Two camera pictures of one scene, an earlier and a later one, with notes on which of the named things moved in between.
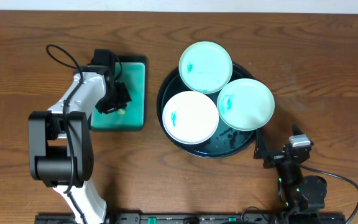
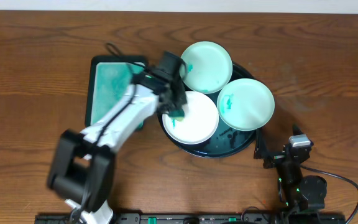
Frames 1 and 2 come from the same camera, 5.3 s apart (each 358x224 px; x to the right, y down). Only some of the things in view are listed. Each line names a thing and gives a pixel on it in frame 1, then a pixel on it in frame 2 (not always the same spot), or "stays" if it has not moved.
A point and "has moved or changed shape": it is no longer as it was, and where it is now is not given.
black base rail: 202,218 stays
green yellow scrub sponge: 122,111 has moved or changed shape
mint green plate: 245,104 stays
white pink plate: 190,117 stays
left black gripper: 113,103 → 173,101
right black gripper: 279,157 stays
